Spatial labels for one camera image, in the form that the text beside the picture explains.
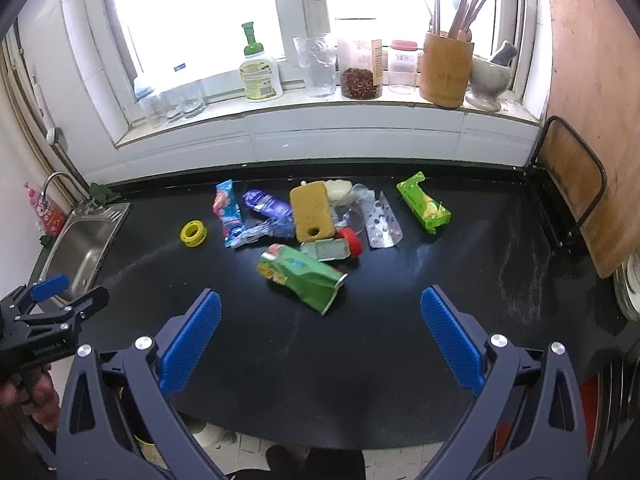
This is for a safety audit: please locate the glass tumbler on sill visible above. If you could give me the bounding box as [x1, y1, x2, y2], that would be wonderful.
[178, 80, 205, 118]

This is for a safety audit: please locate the blue plastic wrapper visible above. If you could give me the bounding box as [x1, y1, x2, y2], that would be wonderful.
[229, 216, 295, 248]

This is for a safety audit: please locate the wooden cutting board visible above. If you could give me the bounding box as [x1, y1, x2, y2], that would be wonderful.
[548, 0, 639, 278]

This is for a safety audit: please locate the chrome faucet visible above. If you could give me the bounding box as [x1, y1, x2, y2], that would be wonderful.
[39, 171, 100, 214]

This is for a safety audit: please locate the green scrub cloth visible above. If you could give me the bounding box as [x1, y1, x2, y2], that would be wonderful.
[89, 182, 122, 207]

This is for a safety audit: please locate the pink blue snack wrapper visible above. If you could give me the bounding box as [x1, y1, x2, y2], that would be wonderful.
[213, 179, 245, 247]

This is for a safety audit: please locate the stainless steel sink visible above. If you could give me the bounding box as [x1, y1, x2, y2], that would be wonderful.
[39, 203, 130, 312]

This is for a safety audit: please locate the white foam brush head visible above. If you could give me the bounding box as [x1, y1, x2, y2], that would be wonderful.
[302, 179, 354, 206]

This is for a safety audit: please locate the bundle of chopsticks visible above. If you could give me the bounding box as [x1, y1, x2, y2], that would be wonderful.
[425, 0, 497, 42]

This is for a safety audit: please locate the bamboo utensil holder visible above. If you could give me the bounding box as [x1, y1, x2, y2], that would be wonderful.
[419, 34, 474, 110]

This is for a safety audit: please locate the yellow tape roll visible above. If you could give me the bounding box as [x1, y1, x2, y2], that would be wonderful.
[180, 220, 208, 248]

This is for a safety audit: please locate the stone pestle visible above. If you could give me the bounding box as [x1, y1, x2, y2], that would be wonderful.
[489, 40, 518, 66]

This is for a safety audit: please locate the black wire board rack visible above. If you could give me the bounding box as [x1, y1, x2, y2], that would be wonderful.
[524, 115, 608, 254]

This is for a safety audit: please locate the green wet wipes pack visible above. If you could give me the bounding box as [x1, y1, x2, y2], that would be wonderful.
[396, 171, 451, 235]

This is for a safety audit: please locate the red dish soap bottle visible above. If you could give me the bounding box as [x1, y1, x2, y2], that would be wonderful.
[23, 182, 67, 237]

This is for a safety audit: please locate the red lid plastic jar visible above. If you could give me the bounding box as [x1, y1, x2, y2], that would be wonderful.
[387, 40, 419, 93]

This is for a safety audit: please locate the purple toothpaste tube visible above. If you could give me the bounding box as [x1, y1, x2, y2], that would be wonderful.
[243, 188, 293, 219]

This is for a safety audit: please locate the red bottle cap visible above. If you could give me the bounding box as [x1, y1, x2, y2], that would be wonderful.
[336, 228, 362, 258]

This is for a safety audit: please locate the clear plastic cup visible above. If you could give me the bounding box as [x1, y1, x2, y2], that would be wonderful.
[331, 183, 375, 235]
[293, 32, 337, 98]

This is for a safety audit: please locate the green pump soap bottle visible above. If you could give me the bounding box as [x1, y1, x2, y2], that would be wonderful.
[239, 22, 283, 101]

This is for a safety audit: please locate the clear plastic cup on sill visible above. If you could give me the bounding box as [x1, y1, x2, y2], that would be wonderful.
[293, 32, 337, 98]

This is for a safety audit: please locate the jar of red beans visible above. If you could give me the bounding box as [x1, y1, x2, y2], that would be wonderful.
[337, 36, 384, 101]

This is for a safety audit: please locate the grey stone mortar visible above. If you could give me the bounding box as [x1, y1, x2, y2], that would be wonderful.
[465, 56, 513, 113]

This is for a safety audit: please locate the person's left hand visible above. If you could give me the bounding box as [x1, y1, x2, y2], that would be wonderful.
[1, 363, 61, 431]

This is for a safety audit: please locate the stack of white plates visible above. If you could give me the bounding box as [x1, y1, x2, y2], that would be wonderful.
[614, 252, 640, 322]

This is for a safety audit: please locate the silver pill blister pack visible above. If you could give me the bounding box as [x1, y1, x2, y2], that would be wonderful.
[360, 191, 404, 249]

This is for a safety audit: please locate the green crushed snack can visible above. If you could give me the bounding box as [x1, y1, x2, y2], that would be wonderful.
[257, 244, 348, 315]

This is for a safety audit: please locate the yellow sponge block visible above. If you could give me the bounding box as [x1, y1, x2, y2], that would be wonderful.
[290, 181, 335, 243]

